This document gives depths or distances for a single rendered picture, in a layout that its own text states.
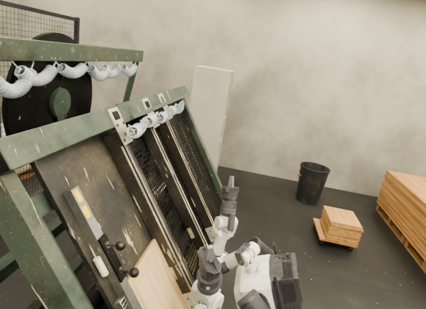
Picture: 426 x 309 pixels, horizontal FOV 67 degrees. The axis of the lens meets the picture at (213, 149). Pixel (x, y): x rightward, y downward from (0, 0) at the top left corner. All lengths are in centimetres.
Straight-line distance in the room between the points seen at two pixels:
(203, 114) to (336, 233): 266
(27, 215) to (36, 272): 19
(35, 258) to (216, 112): 437
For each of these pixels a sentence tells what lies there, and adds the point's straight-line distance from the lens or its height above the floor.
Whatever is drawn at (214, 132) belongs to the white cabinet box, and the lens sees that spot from 532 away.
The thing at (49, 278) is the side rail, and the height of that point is 153.
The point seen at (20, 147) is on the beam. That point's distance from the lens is 114.
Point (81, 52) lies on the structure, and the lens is 224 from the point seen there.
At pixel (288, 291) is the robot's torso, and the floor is 134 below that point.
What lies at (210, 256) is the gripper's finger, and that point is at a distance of 117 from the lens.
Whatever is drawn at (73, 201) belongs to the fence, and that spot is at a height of 166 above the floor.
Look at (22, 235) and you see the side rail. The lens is 117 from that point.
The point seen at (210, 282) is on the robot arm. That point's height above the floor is 150.
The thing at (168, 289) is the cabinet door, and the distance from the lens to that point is 181.
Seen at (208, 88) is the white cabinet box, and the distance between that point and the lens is 523.
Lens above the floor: 227
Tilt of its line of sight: 16 degrees down
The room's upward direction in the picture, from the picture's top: 9 degrees clockwise
